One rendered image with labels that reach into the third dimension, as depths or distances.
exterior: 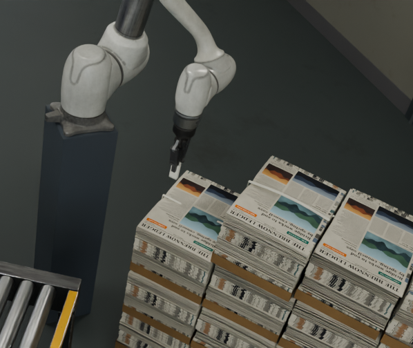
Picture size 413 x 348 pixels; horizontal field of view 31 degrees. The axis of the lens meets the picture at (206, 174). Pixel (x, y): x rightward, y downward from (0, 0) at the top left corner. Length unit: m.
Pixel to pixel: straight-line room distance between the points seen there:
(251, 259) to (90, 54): 0.84
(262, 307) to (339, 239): 0.37
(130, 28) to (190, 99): 0.38
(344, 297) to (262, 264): 0.27
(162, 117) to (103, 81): 1.97
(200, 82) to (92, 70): 0.38
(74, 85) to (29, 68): 2.23
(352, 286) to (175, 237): 0.61
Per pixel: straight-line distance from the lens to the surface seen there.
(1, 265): 2.37
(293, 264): 2.28
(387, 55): 5.25
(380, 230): 2.41
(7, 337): 2.20
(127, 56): 2.57
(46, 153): 2.75
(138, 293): 2.71
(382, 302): 2.30
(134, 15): 2.51
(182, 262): 2.50
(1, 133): 4.14
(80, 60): 2.45
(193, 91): 2.28
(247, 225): 2.26
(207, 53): 2.40
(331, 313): 2.39
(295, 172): 2.50
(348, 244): 2.31
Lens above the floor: 2.56
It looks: 39 degrees down
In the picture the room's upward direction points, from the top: 15 degrees clockwise
